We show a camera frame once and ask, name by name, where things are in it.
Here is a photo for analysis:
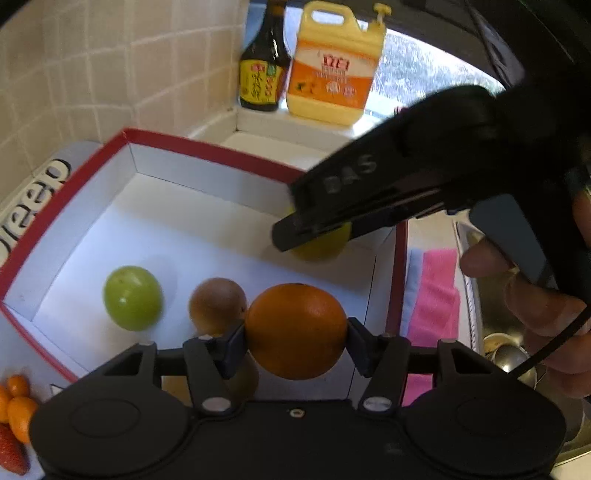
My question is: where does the yellow lemon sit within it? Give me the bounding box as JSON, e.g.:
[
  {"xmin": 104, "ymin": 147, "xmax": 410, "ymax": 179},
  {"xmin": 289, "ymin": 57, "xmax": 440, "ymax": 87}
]
[{"xmin": 285, "ymin": 205, "xmax": 352, "ymax": 263}]

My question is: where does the white box with red rim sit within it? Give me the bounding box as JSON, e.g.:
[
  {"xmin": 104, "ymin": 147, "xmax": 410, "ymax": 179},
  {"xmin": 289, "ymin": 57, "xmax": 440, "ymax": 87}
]
[{"xmin": 0, "ymin": 128, "xmax": 410, "ymax": 403}]

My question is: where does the orange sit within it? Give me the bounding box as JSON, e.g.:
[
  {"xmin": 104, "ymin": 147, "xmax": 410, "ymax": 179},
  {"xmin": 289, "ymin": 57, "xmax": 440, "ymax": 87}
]
[{"xmin": 245, "ymin": 283, "xmax": 348, "ymax": 381}]

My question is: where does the pale blue cloth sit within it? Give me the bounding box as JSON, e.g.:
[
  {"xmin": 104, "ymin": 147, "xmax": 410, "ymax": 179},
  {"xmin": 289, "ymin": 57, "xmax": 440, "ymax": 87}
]
[{"xmin": 400, "ymin": 248, "xmax": 424, "ymax": 337}]

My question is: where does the metal ladle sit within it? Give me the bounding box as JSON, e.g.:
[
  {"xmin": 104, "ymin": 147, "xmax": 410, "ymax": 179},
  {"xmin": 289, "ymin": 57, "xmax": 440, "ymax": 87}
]
[{"xmin": 482, "ymin": 333, "xmax": 539, "ymax": 389}]

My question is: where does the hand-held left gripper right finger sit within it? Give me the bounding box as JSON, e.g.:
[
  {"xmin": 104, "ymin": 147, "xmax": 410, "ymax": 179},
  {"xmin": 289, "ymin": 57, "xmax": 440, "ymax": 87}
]
[{"xmin": 346, "ymin": 318, "xmax": 493, "ymax": 413}]

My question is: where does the pink cloth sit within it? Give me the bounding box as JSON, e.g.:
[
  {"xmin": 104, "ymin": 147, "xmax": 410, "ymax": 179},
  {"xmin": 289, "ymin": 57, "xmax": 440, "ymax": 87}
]
[{"xmin": 401, "ymin": 247, "xmax": 461, "ymax": 408}]

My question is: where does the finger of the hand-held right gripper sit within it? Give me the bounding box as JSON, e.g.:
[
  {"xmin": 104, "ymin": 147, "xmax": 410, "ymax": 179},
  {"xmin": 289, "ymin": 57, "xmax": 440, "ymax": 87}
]
[{"xmin": 270, "ymin": 185, "xmax": 445, "ymax": 253}]

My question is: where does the dark soy sauce bottle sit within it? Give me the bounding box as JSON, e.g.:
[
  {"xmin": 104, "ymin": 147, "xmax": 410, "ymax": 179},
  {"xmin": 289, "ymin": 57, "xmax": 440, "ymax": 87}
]
[{"xmin": 239, "ymin": 0, "xmax": 293, "ymax": 112}]

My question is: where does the yellow detergent jug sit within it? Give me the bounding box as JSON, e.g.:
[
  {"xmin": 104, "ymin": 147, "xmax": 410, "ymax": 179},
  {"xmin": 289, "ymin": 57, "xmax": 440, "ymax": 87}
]
[{"xmin": 285, "ymin": 1, "xmax": 387, "ymax": 128}]

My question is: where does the person's right hand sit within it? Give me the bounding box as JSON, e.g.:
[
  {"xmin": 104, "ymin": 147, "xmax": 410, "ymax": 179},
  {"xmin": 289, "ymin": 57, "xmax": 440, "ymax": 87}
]
[{"xmin": 459, "ymin": 237, "xmax": 591, "ymax": 398}]

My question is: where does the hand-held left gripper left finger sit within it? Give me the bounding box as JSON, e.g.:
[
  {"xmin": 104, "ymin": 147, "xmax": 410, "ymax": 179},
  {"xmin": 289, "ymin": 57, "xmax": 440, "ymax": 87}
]
[{"xmin": 95, "ymin": 321, "xmax": 248, "ymax": 414}]

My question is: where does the brown kiwi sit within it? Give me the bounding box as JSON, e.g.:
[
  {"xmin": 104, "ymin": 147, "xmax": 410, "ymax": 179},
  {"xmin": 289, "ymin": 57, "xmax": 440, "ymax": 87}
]
[{"xmin": 188, "ymin": 277, "xmax": 249, "ymax": 337}]

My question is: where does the black cable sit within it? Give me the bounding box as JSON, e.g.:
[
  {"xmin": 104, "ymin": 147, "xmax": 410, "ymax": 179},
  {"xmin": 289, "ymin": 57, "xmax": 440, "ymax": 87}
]
[{"xmin": 516, "ymin": 308, "xmax": 591, "ymax": 384}]

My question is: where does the green apple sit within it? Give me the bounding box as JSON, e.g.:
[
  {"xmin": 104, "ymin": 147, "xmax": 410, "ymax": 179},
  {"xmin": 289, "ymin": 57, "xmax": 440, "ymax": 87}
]
[{"xmin": 102, "ymin": 265, "xmax": 164, "ymax": 331}]

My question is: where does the metal sink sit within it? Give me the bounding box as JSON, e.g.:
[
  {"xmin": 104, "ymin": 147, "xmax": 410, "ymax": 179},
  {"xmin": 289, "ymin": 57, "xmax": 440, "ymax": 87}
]
[{"xmin": 453, "ymin": 220, "xmax": 591, "ymax": 464}]

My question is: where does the red strawberry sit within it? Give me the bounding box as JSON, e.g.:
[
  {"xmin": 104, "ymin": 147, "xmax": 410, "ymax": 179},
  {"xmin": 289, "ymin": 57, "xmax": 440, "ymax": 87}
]
[{"xmin": 0, "ymin": 422, "xmax": 30, "ymax": 476}]

